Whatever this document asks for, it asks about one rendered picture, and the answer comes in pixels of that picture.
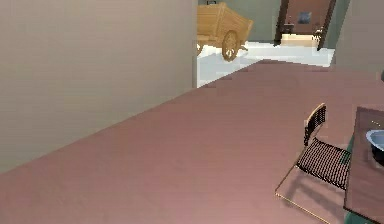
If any wooden cart with wheel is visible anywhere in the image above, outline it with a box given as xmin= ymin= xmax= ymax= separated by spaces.
xmin=196 ymin=1 xmax=254 ymax=63

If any black mesh chair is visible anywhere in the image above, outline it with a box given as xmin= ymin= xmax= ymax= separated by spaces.
xmin=274 ymin=102 xmax=352 ymax=224

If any brown wooden table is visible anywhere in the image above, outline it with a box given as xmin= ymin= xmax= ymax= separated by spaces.
xmin=343 ymin=105 xmax=384 ymax=224

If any blue bowl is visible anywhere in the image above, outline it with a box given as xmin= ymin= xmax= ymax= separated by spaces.
xmin=365 ymin=129 xmax=384 ymax=168

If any grey framed wall picture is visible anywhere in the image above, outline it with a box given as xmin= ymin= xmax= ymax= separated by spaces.
xmin=297 ymin=11 xmax=313 ymax=25

